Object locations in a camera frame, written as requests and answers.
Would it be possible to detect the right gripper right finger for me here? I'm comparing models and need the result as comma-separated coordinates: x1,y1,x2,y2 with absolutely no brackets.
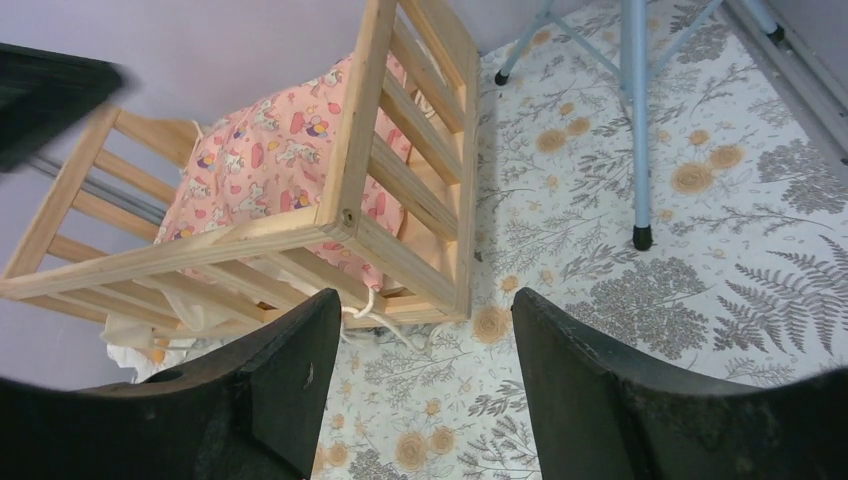
511,288,847,479

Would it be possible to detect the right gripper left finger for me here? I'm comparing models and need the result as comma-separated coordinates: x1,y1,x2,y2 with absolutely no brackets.
1,289,341,479

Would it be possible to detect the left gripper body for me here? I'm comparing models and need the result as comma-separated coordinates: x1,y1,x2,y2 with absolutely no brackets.
1,43,126,173

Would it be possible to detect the wooden pet bed frame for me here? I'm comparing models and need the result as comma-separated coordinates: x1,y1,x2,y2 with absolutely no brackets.
1,1,480,339

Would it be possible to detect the pink patterned bed cushion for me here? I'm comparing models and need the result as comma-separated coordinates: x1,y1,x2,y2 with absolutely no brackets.
103,53,439,386

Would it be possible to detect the grey diagonal pole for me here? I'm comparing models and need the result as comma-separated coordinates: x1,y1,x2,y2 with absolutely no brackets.
30,154,147,220

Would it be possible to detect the floral table mat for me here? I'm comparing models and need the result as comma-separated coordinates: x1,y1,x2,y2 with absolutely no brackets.
313,1,847,479

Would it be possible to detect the black tripod stand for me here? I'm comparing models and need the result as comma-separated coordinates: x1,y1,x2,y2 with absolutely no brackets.
494,0,848,253

